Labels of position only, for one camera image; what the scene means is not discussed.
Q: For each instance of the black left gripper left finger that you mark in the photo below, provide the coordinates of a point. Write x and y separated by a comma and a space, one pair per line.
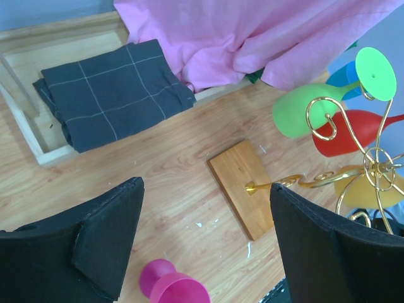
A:
78, 255

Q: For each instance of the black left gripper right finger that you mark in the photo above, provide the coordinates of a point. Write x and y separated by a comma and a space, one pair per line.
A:
329, 258

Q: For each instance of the yellow wine glass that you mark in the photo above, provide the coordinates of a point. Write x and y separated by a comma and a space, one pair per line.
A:
361, 193

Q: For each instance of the magenta wine glass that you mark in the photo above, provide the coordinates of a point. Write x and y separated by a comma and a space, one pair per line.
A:
161, 282

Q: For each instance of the blue wine glass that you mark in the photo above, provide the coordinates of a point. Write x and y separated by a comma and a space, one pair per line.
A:
344, 76

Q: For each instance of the wooden rack base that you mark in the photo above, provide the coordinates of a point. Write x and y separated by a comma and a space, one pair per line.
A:
235, 169

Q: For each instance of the red wine glass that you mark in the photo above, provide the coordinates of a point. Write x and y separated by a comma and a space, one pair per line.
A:
365, 126

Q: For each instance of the green wine glass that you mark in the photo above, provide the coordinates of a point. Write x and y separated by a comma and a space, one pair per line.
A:
376, 77

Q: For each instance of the folded dark grey cloth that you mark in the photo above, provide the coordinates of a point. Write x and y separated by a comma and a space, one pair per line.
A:
109, 97

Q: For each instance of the pink t-shirt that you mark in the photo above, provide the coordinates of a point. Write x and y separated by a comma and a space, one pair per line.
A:
214, 43

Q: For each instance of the gold wire glass rack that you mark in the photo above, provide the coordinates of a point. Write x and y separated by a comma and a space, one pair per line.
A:
378, 167

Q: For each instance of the wooden clothes rack frame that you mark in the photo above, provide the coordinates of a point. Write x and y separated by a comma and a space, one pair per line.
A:
25, 52

